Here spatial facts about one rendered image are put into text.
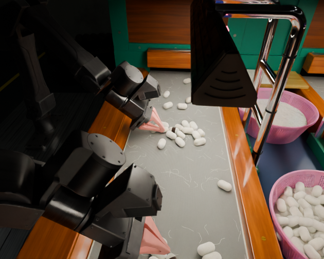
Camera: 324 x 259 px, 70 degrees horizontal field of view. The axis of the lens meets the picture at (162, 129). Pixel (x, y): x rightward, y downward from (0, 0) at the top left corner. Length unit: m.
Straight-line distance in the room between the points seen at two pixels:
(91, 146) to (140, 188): 0.07
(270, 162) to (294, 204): 0.21
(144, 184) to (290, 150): 0.66
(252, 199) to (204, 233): 0.13
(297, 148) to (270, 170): 0.16
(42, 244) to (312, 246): 0.51
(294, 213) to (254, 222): 0.11
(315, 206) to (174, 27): 0.82
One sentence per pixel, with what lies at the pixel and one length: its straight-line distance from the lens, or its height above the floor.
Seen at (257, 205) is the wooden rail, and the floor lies 0.77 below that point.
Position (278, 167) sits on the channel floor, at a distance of 0.80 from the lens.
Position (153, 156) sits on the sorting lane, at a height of 0.74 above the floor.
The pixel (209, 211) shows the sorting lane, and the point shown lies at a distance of 0.56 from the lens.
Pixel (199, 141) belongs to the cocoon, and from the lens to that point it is 0.69.
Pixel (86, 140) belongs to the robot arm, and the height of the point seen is 1.02.
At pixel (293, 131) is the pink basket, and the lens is 0.84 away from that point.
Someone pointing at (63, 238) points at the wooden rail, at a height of 0.76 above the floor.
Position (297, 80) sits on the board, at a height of 0.78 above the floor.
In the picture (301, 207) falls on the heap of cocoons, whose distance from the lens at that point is 0.64.
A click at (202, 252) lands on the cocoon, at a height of 0.76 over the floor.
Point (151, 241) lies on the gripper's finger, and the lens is 0.37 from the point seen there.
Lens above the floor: 1.20
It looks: 37 degrees down
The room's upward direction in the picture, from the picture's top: straight up
